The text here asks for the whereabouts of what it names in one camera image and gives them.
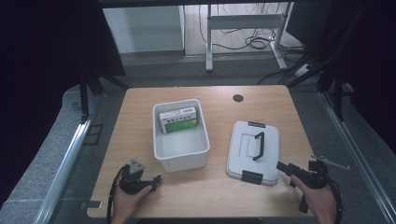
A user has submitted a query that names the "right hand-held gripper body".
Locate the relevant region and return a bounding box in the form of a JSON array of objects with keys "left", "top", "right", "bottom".
[{"left": 296, "top": 155, "right": 350, "bottom": 190}]

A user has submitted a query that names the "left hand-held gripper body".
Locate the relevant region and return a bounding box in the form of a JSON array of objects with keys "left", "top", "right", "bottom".
[{"left": 119, "top": 159, "right": 154, "bottom": 196}]

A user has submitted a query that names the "white plastic storage box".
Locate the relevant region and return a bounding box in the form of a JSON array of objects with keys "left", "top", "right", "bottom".
[{"left": 151, "top": 98, "right": 211, "bottom": 174}]

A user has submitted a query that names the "grey lid with black handle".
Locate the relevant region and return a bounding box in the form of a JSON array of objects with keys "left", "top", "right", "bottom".
[{"left": 225, "top": 120, "right": 281, "bottom": 188}]

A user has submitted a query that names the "person's left hand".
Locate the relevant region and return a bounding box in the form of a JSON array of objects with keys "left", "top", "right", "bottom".
[{"left": 111, "top": 185, "right": 154, "bottom": 224}]

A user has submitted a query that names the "person's right hand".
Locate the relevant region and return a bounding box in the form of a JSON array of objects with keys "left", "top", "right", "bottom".
[{"left": 290, "top": 174, "right": 339, "bottom": 224}]

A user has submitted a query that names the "green and white medicine box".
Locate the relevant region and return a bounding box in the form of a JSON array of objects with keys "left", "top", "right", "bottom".
[{"left": 159, "top": 106, "right": 200, "bottom": 134}]

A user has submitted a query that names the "black metal stand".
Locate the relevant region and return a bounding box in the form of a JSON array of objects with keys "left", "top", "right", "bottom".
[{"left": 285, "top": 6, "right": 358, "bottom": 123}]

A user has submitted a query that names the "white power strip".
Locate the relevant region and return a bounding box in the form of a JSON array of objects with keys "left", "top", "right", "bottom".
[{"left": 292, "top": 63, "right": 313, "bottom": 78}]

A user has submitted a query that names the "black tripod stand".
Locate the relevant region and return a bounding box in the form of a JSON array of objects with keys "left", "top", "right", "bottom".
[{"left": 78, "top": 66, "right": 131, "bottom": 123}]

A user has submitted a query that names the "black curtain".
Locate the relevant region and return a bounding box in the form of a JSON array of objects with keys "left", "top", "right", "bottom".
[
  {"left": 286, "top": 0, "right": 396, "bottom": 147},
  {"left": 0, "top": 0, "right": 126, "bottom": 203}
]

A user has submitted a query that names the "white cabinet panel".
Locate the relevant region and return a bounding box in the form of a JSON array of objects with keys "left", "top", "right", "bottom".
[{"left": 102, "top": 5, "right": 185, "bottom": 54}]

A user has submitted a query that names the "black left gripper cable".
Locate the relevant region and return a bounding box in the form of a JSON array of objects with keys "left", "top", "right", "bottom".
[{"left": 106, "top": 163, "right": 129, "bottom": 224}]

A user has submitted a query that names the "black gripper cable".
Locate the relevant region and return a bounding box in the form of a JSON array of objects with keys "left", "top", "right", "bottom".
[
  {"left": 106, "top": 163, "right": 129, "bottom": 224},
  {"left": 327, "top": 178, "right": 345, "bottom": 224}
]

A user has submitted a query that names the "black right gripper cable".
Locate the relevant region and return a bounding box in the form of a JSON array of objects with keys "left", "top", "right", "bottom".
[{"left": 327, "top": 178, "right": 345, "bottom": 224}]

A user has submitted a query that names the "grey metal bracket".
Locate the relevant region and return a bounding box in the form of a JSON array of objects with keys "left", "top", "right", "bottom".
[{"left": 79, "top": 200, "right": 104, "bottom": 210}]

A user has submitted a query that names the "silver metal floor rail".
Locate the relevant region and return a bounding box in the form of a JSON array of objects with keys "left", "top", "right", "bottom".
[
  {"left": 319, "top": 91, "right": 396, "bottom": 218},
  {"left": 33, "top": 119, "right": 94, "bottom": 224}
]

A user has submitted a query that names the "black square floor frame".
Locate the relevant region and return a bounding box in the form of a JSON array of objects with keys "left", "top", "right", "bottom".
[{"left": 82, "top": 123, "right": 105, "bottom": 147}]

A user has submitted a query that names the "black floor cable bundle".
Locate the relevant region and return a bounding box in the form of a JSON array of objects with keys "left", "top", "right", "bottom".
[{"left": 198, "top": 3, "right": 307, "bottom": 63}]

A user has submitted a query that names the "white metal desk frame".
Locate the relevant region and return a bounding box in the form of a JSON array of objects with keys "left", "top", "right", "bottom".
[{"left": 205, "top": 2, "right": 294, "bottom": 74}]

